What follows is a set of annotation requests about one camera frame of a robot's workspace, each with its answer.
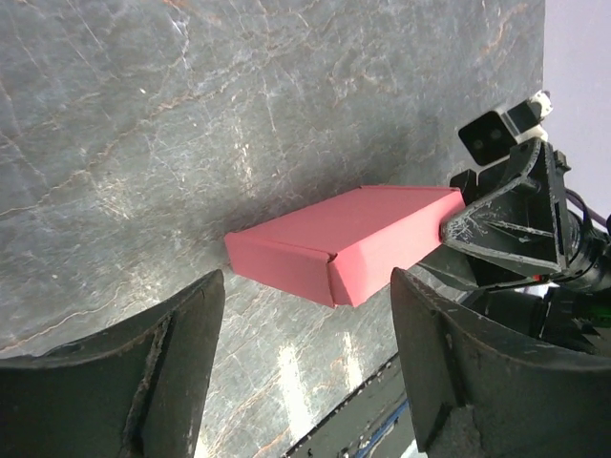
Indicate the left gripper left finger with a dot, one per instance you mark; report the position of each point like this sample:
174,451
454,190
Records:
134,389

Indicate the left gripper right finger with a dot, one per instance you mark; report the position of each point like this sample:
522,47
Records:
477,388

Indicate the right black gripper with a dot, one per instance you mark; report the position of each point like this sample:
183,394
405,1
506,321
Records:
518,233

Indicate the pink cardboard box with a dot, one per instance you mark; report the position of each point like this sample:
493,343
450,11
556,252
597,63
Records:
341,251

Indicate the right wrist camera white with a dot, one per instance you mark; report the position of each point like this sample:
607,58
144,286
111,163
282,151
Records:
490,137

